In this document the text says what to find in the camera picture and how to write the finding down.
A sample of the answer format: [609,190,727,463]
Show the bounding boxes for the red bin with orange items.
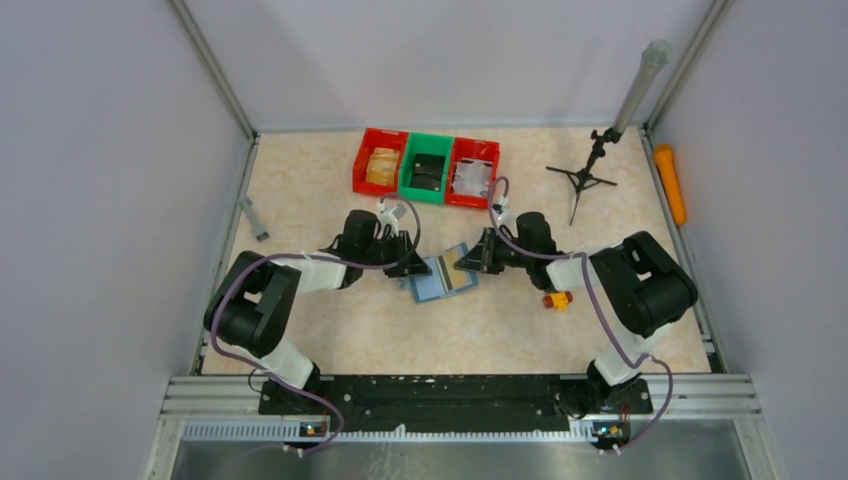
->
[352,128,409,196]

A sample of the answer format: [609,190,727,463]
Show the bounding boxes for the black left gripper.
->
[360,229,432,277]

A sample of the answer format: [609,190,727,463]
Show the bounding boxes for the gold credit card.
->
[441,247,468,291]

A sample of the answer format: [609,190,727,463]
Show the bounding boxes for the teal card holder wallet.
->
[399,243,479,303]

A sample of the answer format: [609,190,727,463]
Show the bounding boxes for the grey cylinder on tripod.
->
[611,39,672,135]

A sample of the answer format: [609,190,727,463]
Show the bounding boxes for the red bin with clear bags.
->
[444,137,500,210]

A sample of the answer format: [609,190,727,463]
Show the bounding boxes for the green plastic bin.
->
[397,132,454,204]

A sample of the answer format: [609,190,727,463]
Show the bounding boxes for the black mini tripod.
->
[545,127,623,225]

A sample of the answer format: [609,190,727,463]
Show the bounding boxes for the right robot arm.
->
[455,212,698,412]

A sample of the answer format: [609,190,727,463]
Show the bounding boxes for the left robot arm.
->
[203,205,431,414]

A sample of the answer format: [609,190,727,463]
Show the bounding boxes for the orange flashlight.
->
[653,144,687,226]

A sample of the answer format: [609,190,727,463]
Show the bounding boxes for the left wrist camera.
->
[377,201,407,234]

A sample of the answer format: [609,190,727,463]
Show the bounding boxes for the aluminium frame rail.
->
[144,373,785,479]

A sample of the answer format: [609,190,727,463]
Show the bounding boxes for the grey bracket tool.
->
[237,196,270,242]

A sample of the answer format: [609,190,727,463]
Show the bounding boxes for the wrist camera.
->
[488,195,516,230]
[377,201,407,234]

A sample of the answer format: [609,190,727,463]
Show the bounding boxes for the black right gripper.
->
[456,227,535,274]

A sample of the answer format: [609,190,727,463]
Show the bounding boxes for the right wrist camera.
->
[488,195,516,230]

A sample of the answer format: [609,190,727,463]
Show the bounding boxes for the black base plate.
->
[258,374,654,433]

